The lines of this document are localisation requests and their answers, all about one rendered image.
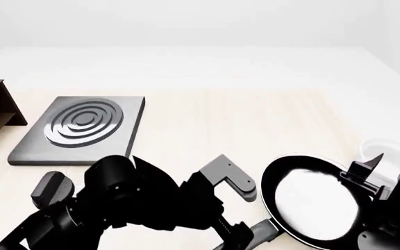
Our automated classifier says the grey induction cooker plate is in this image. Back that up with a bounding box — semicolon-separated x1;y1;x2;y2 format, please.
8;95;147;167

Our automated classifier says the black frying pan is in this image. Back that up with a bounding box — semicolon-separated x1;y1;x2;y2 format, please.
240;154;375;248

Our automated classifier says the grey left camera bracket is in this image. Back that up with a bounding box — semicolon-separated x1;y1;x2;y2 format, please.
199;153;258;203

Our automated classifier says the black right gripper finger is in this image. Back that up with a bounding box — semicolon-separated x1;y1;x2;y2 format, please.
347;152;385;183

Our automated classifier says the white bowl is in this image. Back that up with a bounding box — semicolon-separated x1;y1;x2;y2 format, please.
358;137;400;185

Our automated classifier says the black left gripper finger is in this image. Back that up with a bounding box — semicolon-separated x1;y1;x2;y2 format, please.
217;221;257;250

